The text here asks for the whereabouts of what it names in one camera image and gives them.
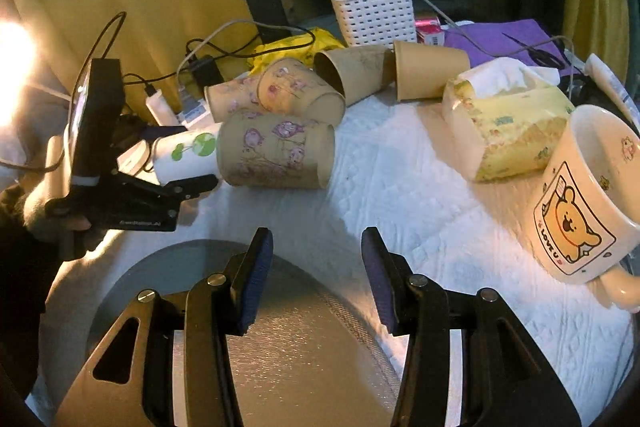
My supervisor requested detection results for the round grey placemat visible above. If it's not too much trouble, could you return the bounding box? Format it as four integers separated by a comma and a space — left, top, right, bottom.
87, 239, 399, 426

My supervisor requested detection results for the back left brown paper cup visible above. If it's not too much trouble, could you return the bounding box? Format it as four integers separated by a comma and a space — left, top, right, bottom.
204, 76, 260, 124

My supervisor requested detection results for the small red box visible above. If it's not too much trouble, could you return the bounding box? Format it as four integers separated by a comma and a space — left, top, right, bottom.
416, 14, 445, 46

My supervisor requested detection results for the white bear mug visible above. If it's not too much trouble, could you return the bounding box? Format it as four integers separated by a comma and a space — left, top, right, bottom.
525, 105, 639, 313

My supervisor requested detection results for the white charging cable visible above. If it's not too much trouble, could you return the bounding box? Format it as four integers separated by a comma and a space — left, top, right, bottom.
412, 0, 576, 98

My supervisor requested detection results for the white tube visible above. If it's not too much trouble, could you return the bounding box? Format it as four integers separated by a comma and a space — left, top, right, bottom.
585, 53, 640, 130

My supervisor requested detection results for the yellow tissue pack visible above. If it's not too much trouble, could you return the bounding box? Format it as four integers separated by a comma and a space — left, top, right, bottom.
442, 57, 575, 182

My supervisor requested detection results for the middle brown floral paper cup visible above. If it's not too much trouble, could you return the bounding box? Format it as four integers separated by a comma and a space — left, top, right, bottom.
256, 58, 346, 127

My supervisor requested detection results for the white desk lamp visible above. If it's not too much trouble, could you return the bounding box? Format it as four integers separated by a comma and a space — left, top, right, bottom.
1, 20, 70, 190

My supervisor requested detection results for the white plastic basket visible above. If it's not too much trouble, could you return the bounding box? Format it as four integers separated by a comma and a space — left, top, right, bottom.
331, 0, 416, 48

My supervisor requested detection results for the rightmost brown paper cup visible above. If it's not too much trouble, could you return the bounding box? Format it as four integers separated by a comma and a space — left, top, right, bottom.
394, 41, 471, 102

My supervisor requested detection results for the white usb charger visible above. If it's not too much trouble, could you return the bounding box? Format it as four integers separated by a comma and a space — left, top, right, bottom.
144, 84, 180, 127

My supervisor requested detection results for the brown floral paper cup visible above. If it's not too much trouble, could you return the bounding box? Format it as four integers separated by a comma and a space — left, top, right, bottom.
217, 109, 335, 190
256, 58, 346, 127

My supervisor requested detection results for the front brown floral paper cup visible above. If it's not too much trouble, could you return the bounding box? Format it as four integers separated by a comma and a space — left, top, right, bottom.
217, 109, 335, 190

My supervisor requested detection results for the plain brown paper cup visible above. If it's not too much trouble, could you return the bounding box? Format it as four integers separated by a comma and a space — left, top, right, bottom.
314, 46, 396, 106

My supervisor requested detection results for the white paper cup green print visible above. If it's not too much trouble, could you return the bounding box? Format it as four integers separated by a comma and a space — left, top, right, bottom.
152, 124, 221, 185

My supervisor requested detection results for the black power adapter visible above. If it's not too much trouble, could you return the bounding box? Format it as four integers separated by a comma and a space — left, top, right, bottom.
190, 54, 224, 90

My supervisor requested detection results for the yellow plastic bag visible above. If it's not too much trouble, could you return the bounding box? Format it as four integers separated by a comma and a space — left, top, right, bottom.
246, 27, 345, 76

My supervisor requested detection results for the purple cloth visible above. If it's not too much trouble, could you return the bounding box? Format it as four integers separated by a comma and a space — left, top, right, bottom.
445, 18, 570, 76

